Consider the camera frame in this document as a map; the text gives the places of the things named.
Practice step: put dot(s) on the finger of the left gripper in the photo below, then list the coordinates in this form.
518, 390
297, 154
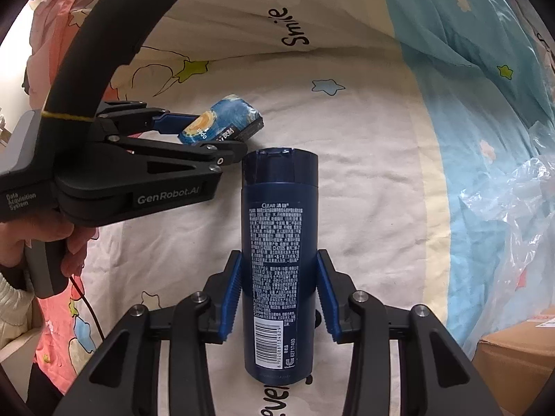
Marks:
218, 152
133, 117

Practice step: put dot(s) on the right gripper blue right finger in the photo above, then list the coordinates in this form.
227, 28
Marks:
335, 289

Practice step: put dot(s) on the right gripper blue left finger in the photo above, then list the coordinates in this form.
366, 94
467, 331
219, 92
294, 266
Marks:
224, 290

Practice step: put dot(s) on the blue tissue pack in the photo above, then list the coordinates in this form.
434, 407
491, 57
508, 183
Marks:
230, 119

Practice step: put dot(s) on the dark blue shampoo bottle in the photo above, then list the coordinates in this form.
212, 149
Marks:
279, 219

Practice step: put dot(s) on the person's left hand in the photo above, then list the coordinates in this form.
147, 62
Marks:
44, 226

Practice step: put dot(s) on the brown cardboard box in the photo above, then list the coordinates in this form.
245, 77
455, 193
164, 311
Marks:
516, 362

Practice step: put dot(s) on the colourful star duvet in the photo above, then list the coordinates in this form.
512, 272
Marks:
407, 103

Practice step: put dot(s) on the clear plastic bag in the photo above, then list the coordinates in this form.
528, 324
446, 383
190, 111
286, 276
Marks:
523, 282

